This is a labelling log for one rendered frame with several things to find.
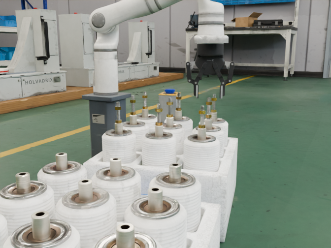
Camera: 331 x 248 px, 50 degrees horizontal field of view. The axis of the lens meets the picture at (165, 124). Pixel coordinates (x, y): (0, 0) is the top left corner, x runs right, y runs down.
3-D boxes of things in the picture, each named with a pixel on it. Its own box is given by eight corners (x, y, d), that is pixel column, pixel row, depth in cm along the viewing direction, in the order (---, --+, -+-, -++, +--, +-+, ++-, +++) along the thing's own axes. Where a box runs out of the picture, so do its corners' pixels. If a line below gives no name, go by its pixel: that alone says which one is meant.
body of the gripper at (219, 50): (224, 41, 103) (223, 74, 105) (195, 41, 104) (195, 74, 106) (226, 41, 96) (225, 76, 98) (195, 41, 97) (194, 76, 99)
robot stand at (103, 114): (84, 167, 148) (81, 95, 141) (105, 157, 160) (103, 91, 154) (114, 172, 141) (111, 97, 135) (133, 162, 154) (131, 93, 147)
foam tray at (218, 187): (85, 223, 101) (82, 163, 97) (133, 175, 137) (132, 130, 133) (224, 243, 91) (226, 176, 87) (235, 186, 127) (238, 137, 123)
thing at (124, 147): (97, 196, 102) (94, 135, 98) (115, 184, 111) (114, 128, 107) (125, 202, 98) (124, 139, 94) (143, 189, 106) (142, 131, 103)
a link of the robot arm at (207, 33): (193, 43, 93) (193, 19, 92) (194, 44, 104) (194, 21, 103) (228, 43, 92) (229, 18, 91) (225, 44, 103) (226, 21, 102)
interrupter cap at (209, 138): (209, 135, 99) (209, 133, 99) (220, 142, 92) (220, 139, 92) (183, 137, 97) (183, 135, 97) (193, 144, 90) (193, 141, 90)
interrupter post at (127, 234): (112, 255, 42) (111, 230, 42) (120, 244, 45) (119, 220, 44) (131, 258, 42) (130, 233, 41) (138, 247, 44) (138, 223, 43)
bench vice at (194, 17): (195, 29, 578) (195, 13, 573) (205, 29, 570) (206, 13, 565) (185, 28, 542) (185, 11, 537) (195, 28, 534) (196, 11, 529)
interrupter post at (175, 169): (167, 183, 65) (167, 166, 64) (170, 178, 67) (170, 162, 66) (180, 184, 64) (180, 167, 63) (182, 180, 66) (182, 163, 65)
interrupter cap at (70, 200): (52, 207, 55) (51, 203, 55) (77, 189, 62) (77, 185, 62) (96, 213, 53) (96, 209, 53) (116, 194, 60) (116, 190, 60)
